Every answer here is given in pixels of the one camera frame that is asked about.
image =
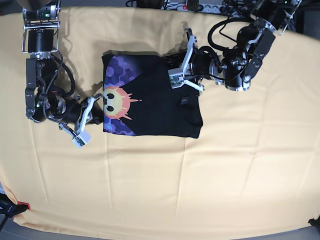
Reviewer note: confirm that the black graphic T-shirt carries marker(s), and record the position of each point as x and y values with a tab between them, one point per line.
138	99

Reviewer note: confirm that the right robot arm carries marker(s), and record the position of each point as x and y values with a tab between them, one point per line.
50	84

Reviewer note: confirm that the white power strip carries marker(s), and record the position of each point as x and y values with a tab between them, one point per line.
206	8

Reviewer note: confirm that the yellow table cloth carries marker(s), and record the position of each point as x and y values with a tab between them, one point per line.
254	170

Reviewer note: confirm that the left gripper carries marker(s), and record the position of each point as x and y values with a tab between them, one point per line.
195	64

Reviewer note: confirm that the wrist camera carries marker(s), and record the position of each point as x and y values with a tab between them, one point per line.
82	139
176	77

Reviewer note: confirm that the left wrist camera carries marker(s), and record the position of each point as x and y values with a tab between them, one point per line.
176	77

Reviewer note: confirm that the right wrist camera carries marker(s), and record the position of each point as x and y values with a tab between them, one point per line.
82	139

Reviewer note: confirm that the black corner clamp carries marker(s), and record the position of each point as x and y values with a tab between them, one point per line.
315	223

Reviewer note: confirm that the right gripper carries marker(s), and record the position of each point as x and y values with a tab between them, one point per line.
73	115

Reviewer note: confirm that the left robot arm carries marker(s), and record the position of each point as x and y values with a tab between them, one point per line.
234	68

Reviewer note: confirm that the red black table clamp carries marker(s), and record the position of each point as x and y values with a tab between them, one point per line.
10	209

